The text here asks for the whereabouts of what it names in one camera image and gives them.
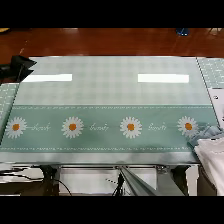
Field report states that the white T-shirt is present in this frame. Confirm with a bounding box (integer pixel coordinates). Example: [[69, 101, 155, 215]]
[[194, 137, 224, 197]]

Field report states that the pale blue garment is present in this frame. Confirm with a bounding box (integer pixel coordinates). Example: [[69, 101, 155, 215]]
[[187, 123, 224, 148]]

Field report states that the black cable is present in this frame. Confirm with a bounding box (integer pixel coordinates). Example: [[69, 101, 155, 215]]
[[54, 179, 73, 197], [112, 172, 127, 197]]

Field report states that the silver frame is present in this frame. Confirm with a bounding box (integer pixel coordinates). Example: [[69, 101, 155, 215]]
[[0, 87, 224, 197]]

